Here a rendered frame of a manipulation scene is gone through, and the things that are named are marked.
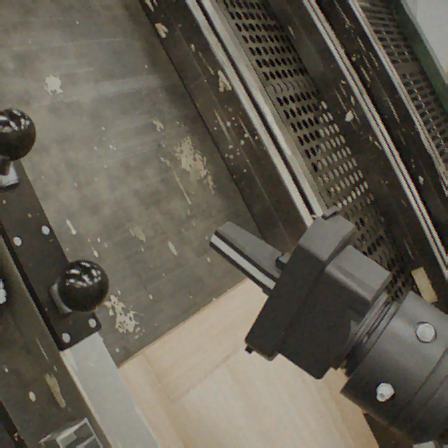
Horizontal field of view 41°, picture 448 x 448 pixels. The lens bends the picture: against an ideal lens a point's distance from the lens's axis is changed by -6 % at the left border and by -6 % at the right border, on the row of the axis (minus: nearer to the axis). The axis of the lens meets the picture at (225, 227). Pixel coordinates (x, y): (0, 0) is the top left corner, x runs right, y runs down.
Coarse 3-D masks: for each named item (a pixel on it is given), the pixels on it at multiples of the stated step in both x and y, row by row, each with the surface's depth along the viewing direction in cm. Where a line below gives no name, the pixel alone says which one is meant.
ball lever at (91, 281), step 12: (72, 264) 41; (84, 264) 41; (96, 264) 42; (60, 276) 41; (72, 276) 41; (84, 276) 41; (96, 276) 41; (60, 288) 41; (72, 288) 40; (84, 288) 40; (96, 288) 41; (108, 288) 42; (60, 300) 51; (72, 300) 41; (84, 300) 41; (96, 300) 41; (60, 312) 51; (84, 312) 42
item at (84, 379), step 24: (0, 240) 50; (0, 264) 51; (24, 288) 50; (24, 312) 51; (24, 336) 52; (48, 336) 50; (96, 336) 54; (48, 360) 51; (72, 360) 51; (96, 360) 53; (72, 384) 51; (96, 384) 52; (120, 384) 54; (72, 408) 52; (96, 408) 51; (120, 408) 53; (96, 432) 51; (120, 432) 52; (144, 432) 54
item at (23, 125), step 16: (0, 112) 41; (16, 112) 41; (0, 128) 40; (16, 128) 41; (32, 128) 42; (0, 144) 40; (16, 144) 41; (32, 144) 42; (0, 160) 47; (0, 176) 50; (16, 176) 51
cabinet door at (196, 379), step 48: (240, 288) 76; (192, 336) 66; (240, 336) 72; (144, 384) 59; (192, 384) 64; (240, 384) 70; (288, 384) 76; (336, 384) 84; (192, 432) 61; (240, 432) 66; (288, 432) 73; (336, 432) 80
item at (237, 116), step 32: (160, 0) 85; (192, 0) 84; (160, 32) 86; (192, 32) 84; (224, 32) 87; (192, 64) 85; (224, 64) 83; (192, 96) 87; (224, 96) 84; (256, 96) 86; (224, 128) 85; (256, 128) 83; (224, 160) 87; (256, 160) 84; (288, 160) 86; (256, 192) 86; (288, 192) 83; (288, 224) 84
